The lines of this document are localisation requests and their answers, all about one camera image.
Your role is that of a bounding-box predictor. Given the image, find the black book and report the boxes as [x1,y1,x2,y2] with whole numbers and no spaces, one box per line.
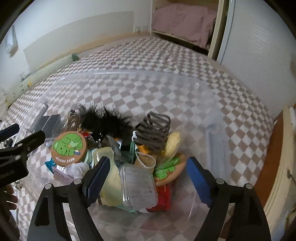
[38,114,62,138]

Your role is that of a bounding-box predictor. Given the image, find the yellow translucent case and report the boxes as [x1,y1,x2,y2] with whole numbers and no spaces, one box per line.
[93,147,122,206]

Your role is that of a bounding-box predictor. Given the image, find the round dinosaur coaster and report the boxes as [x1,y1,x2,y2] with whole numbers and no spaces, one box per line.
[51,131,87,167]

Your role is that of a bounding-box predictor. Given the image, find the clear plastic box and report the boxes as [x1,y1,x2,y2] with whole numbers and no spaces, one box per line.
[119,164,158,210]

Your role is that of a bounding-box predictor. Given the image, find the green bolster pillow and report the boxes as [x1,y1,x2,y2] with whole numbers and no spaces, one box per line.
[6,54,79,106]

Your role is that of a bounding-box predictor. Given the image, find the black feather toy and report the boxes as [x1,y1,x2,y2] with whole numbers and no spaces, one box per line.
[78,104,133,141]

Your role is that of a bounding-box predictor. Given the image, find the red packet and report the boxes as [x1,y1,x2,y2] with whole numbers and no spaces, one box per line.
[147,184,171,212]

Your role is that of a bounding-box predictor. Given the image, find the green dinosaur wooden coaster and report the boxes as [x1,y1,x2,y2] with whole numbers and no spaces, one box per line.
[153,153,187,187]

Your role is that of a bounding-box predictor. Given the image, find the brown hair claw clip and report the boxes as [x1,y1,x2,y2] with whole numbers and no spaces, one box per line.
[134,111,171,152]

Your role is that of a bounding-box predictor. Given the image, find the clear plastic storage bin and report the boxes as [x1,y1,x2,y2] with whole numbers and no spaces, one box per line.
[18,71,231,240]

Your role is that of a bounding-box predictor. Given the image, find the checkered bed sheet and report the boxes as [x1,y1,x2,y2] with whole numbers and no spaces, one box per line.
[1,38,273,240]

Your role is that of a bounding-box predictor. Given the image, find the yellow sponge in bag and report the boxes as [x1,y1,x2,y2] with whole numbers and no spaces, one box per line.
[162,131,182,159]

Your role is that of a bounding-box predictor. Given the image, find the white slatted closet door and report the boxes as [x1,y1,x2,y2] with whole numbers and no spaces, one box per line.
[222,1,295,118]

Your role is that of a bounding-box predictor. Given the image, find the pink folded blanket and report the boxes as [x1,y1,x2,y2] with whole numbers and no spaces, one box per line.
[152,3,217,50]

